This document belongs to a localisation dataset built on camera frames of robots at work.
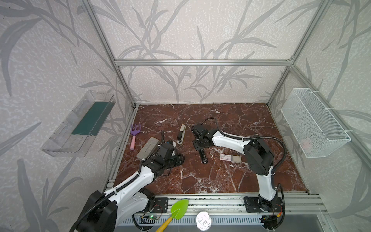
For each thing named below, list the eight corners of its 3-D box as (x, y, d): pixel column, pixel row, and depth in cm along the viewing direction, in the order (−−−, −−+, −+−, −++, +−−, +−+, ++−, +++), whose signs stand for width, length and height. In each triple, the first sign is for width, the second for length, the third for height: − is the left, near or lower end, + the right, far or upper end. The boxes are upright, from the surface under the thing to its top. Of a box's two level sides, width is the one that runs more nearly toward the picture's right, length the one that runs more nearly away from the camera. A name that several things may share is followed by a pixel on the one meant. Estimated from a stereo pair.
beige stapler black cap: (176, 143, 99) (176, 140, 96) (181, 126, 109) (181, 123, 105) (181, 144, 99) (181, 141, 95) (186, 127, 108) (185, 123, 105)
